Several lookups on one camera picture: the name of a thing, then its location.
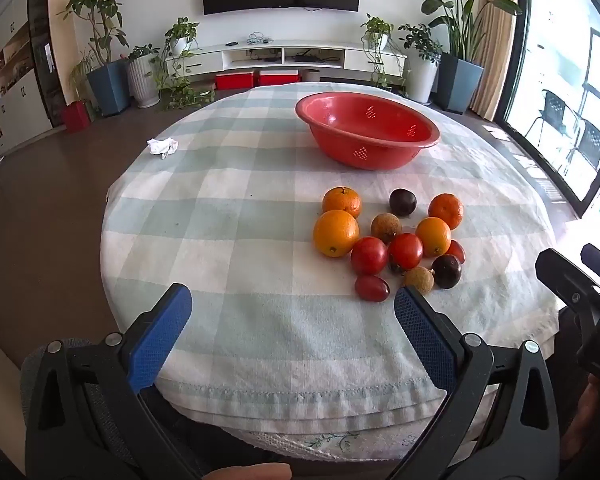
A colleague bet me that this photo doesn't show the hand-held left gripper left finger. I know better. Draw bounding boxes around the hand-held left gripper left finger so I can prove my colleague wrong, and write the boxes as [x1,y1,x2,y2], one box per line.
[25,283,201,480]

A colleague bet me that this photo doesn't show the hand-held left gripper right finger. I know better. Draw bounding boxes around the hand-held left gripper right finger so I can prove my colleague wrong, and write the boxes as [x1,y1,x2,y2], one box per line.
[387,286,561,480]

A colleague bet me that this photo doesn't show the brown longan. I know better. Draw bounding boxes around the brown longan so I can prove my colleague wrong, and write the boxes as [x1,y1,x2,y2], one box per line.
[370,213,403,244]
[403,266,435,295]

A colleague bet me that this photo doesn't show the dark red grape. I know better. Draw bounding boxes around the dark red grape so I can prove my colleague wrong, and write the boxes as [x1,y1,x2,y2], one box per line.
[355,274,391,303]

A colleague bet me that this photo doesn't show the round red tomato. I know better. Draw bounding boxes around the round red tomato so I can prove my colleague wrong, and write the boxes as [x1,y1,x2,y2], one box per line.
[387,233,424,272]
[350,236,389,275]

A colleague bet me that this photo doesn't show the large round orange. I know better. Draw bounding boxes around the large round orange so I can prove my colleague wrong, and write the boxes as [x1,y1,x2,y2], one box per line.
[313,209,361,258]

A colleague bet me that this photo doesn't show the red plastic colander bowl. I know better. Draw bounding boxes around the red plastic colander bowl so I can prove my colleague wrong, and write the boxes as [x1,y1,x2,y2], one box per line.
[295,92,441,171]

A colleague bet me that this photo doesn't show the person's right hand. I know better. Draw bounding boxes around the person's right hand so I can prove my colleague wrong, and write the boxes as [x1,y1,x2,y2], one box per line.
[561,382,600,461]

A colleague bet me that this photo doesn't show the person's left hand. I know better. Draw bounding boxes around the person's left hand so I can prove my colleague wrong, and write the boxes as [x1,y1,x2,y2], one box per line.
[205,462,293,480]

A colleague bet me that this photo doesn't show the black mesh chair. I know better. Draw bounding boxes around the black mesh chair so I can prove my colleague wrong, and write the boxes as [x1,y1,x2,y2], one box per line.
[562,119,600,178]
[525,89,581,153]

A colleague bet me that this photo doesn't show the green white checked tablecloth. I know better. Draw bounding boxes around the green white checked tablecloth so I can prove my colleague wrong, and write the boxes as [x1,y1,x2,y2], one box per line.
[100,81,561,453]

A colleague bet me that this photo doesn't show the white embroidered tablecloth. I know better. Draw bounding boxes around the white embroidered tablecloth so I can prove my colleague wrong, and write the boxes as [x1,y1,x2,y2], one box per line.
[240,422,481,461]

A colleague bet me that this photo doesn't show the crumpled white tissue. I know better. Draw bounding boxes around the crumpled white tissue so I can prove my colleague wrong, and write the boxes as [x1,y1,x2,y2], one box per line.
[146,137,179,160]

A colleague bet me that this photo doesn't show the large-leaf plant in blue pot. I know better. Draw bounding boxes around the large-leaf plant in blue pot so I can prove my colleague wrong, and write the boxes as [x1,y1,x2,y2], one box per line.
[400,0,523,115]

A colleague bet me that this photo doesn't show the glass balcony door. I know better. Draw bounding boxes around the glass balcony door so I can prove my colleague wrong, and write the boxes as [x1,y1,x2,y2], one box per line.
[505,0,600,221]

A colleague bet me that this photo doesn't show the small red floor box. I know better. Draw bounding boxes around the small red floor box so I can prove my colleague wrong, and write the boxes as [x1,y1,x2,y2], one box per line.
[62,101,92,133]

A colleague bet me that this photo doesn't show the bushy plant in white pot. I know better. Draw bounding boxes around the bushy plant in white pot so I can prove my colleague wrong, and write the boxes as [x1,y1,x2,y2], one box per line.
[399,22,443,106]

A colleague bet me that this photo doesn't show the beige curtain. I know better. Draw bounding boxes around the beige curtain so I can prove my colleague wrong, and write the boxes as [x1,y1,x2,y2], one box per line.
[472,0,518,121]

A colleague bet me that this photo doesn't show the plant in white ribbed pot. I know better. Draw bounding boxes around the plant in white ribbed pot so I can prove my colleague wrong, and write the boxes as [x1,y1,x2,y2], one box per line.
[126,45,161,108]

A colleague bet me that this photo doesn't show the small-leaf tree in blue pot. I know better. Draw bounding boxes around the small-leaf tree in blue pot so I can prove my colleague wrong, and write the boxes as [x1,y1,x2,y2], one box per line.
[57,0,131,117]

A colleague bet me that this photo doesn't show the white television cabinet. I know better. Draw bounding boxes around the white television cabinet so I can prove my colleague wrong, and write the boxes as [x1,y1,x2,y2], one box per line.
[165,39,408,80]

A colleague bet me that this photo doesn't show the long trailing pothos plant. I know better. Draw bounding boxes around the long trailing pothos plant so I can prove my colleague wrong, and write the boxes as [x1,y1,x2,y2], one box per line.
[152,17,216,111]

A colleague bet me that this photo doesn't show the dark glass cabinet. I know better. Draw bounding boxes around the dark glass cabinet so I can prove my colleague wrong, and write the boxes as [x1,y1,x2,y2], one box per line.
[27,0,68,128]

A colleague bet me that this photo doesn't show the small trailing shelf plant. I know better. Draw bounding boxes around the small trailing shelf plant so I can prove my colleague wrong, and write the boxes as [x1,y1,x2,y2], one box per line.
[360,14,406,93]

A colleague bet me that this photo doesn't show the white wall cabinets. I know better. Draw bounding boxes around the white wall cabinets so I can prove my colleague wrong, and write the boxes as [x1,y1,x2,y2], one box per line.
[0,0,56,161]

